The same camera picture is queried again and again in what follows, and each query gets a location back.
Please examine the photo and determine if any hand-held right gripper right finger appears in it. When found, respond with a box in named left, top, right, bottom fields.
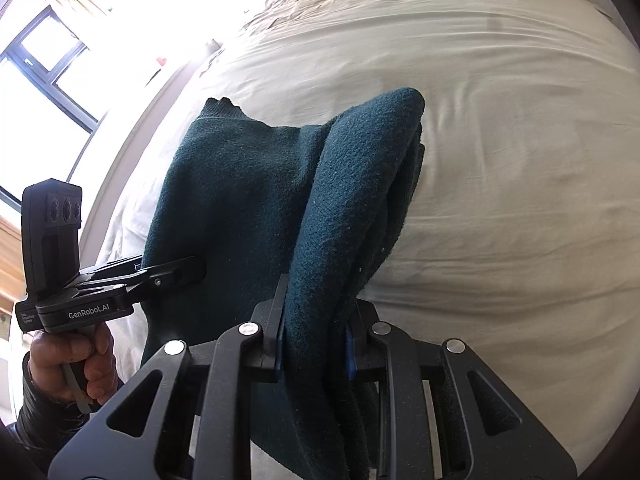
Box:
left=342, top=300, right=578, bottom=480

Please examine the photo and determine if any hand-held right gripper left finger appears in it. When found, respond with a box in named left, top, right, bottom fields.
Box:
left=47, top=272, right=291, bottom=480

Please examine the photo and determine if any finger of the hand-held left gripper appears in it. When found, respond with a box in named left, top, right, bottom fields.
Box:
left=79, top=254, right=147, bottom=287
left=120, top=255, right=208, bottom=307

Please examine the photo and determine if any dark green towel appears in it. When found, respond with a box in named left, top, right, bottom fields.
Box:
left=140, top=86, right=427, bottom=480

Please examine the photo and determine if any person's left forearm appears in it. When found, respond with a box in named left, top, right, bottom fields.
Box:
left=14, top=365, right=126, bottom=463

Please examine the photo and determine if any person's left hand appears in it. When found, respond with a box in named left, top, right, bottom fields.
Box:
left=29, top=320, right=119, bottom=406

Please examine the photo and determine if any white window ledge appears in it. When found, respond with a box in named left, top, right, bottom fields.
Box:
left=67, top=45, right=226, bottom=241

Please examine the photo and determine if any black framed window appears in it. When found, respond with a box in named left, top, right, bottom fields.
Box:
left=0, top=5, right=108, bottom=206

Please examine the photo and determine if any bed with beige cover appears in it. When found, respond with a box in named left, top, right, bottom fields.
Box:
left=80, top=0, right=632, bottom=480

